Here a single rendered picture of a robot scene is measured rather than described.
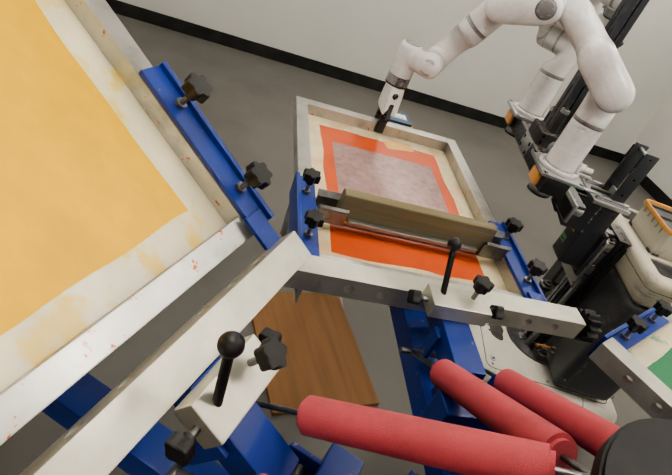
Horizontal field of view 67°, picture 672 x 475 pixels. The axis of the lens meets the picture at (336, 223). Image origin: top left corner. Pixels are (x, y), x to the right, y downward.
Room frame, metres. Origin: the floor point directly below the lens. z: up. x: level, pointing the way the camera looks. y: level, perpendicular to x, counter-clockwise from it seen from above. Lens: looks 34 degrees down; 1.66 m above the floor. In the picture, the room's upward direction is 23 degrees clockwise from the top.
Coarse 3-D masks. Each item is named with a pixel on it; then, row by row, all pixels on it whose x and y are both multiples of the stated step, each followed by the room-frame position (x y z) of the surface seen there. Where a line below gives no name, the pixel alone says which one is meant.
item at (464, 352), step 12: (432, 324) 0.76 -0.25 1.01; (444, 324) 0.73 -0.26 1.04; (456, 324) 0.75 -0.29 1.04; (468, 324) 0.76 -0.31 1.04; (444, 336) 0.71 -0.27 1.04; (456, 336) 0.71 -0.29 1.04; (468, 336) 0.73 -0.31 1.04; (444, 348) 0.69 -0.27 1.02; (456, 348) 0.68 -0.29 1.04; (468, 348) 0.70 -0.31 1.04; (456, 360) 0.66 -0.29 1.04; (468, 360) 0.67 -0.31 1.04; (480, 360) 0.68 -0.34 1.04; (480, 372) 0.65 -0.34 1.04
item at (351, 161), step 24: (336, 144) 1.41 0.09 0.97; (360, 144) 1.47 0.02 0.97; (336, 168) 1.27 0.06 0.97; (360, 168) 1.32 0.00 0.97; (384, 168) 1.38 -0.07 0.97; (384, 192) 1.25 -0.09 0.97; (336, 240) 0.96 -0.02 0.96; (360, 240) 0.99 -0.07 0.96; (384, 240) 1.03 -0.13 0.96; (408, 264) 0.98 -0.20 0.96
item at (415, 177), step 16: (384, 144) 1.54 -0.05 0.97; (384, 160) 1.43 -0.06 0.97; (400, 160) 1.48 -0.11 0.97; (416, 160) 1.52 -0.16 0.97; (432, 160) 1.57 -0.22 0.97; (400, 176) 1.38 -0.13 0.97; (416, 176) 1.42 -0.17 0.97; (432, 176) 1.46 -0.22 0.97; (400, 192) 1.29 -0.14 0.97; (416, 192) 1.32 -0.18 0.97; (432, 192) 1.36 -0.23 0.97; (448, 192) 1.40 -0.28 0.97; (432, 208) 1.27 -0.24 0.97; (448, 208) 1.31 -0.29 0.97; (416, 256) 1.02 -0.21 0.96; (432, 256) 1.05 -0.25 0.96; (464, 256) 1.11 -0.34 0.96; (432, 272) 0.99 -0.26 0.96; (464, 272) 1.04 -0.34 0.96; (480, 272) 1.07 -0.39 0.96
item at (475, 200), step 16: (304, 112) 1.45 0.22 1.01; (320, 112) 1.54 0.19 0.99; (336, 112) 1.55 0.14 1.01; (352, 112) 1.60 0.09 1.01; (304, 128) 1.35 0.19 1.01; (368, 128) 1.59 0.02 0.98; (384, 128) 1.61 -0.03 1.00; (400, 128) 1.63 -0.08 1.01; (304, 144) 1.26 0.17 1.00; (432, 144) 1.66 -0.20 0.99; (448, 144) 1.67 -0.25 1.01; (304, 160) 1.18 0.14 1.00; (448, 160) 1.62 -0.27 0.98; (464, 160) 1.59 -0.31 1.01; (464, 176) 1.48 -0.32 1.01; (464, 192) 1.43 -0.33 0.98; (480, 192) 1.42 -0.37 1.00; (480, 208) 1.32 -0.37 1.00; (320, 256) 0.84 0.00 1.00; (400, 272) 0.89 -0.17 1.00; (512, 288) 1.03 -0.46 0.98
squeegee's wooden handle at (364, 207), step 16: (352, 192) 1.01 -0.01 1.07; (352, 208) 1.00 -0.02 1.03; (368, 208) 1.01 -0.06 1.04; (384, 208) 1.02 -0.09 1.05; (400, 208) 1.03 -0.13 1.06; (416, 208) 1.06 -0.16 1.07; (384, 224) 1.03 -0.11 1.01; (400, 224) 1.04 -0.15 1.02; (416, 224) 1.05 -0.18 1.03; (432, 224) 1.06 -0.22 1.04; (448, 224) 1.08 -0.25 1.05; (464, 224) 1.09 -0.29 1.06; (480, 224) 1.11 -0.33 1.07; (464, 240) 1.10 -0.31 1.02; (480, 240) 1.11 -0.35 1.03
